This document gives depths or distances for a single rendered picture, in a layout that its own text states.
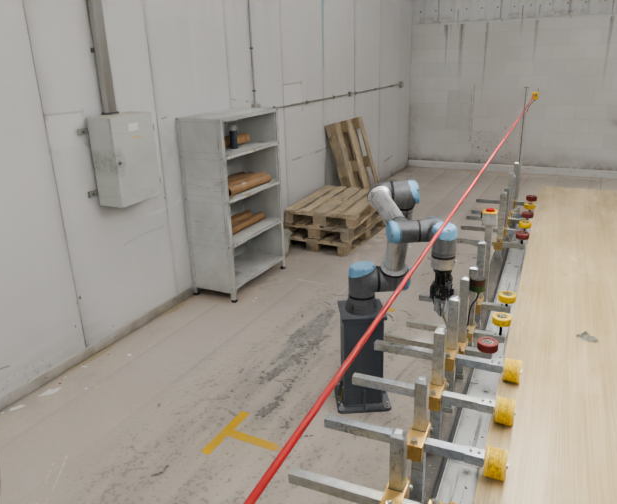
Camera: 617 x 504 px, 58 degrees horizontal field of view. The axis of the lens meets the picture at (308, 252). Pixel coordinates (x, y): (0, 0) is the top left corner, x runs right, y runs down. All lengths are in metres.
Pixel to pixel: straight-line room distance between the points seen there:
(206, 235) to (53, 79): 1.72
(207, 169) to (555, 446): 3.47
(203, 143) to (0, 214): 1.65
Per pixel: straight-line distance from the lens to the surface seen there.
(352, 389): 3.37
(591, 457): 1.85
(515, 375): 2.06
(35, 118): 3.83
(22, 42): 3.83
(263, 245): 5.58
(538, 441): 1.86
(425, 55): 10.33
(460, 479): 2.11
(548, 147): 10.09
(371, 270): 3.10
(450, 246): 2.13
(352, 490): 1.52
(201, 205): 4.72
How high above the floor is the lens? 1.99
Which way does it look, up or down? 20 degrees down
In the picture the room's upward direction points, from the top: 2 degrees counter-clockwise
